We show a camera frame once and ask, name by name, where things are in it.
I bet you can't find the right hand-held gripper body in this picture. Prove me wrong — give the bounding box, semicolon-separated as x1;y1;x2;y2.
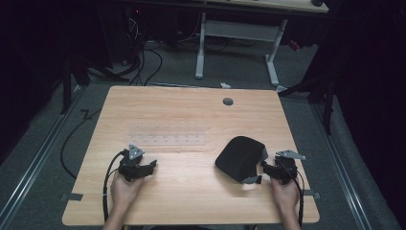
269;149;307;186

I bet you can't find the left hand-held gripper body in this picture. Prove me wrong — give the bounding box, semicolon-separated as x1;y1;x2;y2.
118;144;151;183

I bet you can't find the black cloth pouch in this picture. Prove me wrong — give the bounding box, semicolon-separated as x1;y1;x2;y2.
214;135;270;185

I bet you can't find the person's right hand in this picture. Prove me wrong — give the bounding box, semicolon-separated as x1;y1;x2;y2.
270;176;302;213

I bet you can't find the person's left hand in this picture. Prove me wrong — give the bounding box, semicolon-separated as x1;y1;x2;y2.
109;172;146;209

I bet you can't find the grey tape piece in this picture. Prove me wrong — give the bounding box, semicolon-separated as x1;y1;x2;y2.
303;189;322;199
59;193;84;202

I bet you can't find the black metal stand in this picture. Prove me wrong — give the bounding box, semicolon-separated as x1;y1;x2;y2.
277;71;338;136
59;56;130;115

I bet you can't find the small red object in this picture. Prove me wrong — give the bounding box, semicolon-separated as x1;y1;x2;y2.
287;39;302;52

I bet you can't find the white-framed desk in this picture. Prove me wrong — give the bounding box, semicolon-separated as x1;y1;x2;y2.
194;0;330;88

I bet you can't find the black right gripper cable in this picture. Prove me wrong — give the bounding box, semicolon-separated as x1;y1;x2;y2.
284;163;305;228

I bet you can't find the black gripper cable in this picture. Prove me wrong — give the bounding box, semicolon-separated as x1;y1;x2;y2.
284;163;305;228
101;149;126;224

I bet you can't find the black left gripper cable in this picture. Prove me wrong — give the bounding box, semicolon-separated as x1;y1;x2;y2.
101;149;126;224

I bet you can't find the metal floor rail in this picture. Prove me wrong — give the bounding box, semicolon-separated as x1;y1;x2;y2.
310;102;375;230
0;84;85;226

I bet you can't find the black floor cable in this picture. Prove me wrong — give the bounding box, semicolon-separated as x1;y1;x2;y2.
59;108;103;180

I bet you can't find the bundle of black cables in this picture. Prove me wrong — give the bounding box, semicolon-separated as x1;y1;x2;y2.
123;18;164;87

